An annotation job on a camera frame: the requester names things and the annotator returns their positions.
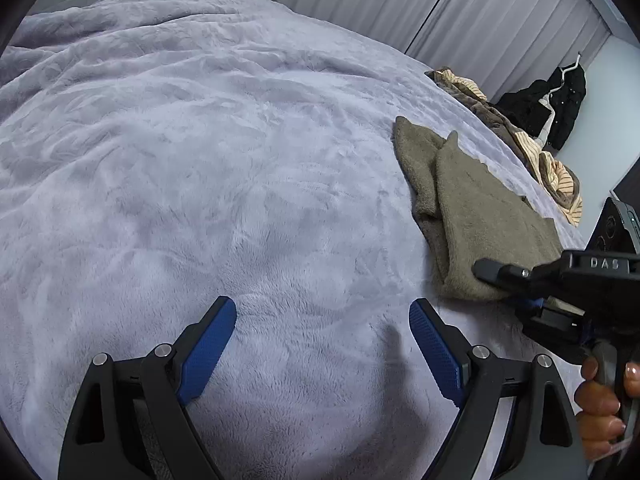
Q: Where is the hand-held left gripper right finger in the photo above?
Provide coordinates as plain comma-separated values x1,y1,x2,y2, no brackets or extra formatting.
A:
409,298,588,480

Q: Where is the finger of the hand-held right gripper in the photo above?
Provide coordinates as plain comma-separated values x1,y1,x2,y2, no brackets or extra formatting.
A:
515,296,590,363
472,257,568,297

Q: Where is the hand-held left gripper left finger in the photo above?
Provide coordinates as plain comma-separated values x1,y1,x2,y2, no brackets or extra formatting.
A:
57,296,237,480

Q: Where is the olive brown knit sweater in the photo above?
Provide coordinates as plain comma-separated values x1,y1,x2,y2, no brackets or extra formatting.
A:
392,116,565,302

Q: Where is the white clothes hanger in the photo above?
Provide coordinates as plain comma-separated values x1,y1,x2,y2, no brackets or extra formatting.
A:
542,52,584,111

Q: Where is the person's right hand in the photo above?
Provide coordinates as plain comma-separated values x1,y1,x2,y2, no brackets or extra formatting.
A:
574,359,640,461

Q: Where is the black monitor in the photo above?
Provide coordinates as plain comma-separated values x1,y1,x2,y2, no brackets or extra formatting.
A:
612,152,640,211

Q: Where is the striped brown fleece garment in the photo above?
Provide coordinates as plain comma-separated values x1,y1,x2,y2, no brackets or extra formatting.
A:
425,66,584,226

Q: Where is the black jacket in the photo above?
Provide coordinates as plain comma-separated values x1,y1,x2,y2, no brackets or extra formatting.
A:
492,65,587,152

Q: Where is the lavender fleece blanket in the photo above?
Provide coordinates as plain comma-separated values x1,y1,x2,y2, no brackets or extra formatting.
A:
0,0,590,480

